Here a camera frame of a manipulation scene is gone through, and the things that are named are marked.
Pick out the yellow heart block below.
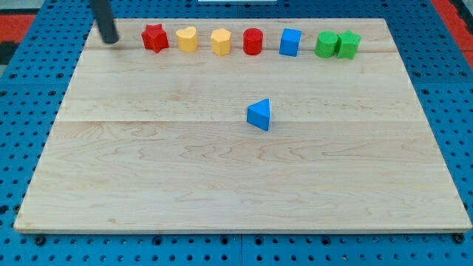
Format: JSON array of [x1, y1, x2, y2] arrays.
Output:
[[176, 26, 198, 52]]

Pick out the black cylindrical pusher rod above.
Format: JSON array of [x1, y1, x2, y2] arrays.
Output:
[[89, 0, 119, 44]]

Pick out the red cylinder block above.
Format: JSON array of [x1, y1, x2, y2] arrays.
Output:
[[243, 28, 264, 55]]

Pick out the blue triangle block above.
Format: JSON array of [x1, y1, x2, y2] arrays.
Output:
[[246, 98, 270, 131]]

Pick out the wooden board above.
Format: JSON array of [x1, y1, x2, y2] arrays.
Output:
[[14, 18, 472, 234]]

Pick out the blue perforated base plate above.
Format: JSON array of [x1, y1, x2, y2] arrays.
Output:
[[1, 0, 472, 265]]

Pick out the yellow hexagon block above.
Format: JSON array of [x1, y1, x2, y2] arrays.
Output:
[[211, 28, 231, 56]]

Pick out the green star block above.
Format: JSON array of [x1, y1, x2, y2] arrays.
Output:
[[336, 30, 361, 60]]

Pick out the red star block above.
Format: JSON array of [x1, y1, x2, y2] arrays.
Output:
[[141, 24, 169, 53]]

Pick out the green cylinder block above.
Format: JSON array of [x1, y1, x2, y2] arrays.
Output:
[[314, 31, 338, 58]]

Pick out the blue cube block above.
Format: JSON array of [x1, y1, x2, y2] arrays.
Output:
[[279, 28, 302, 57]]

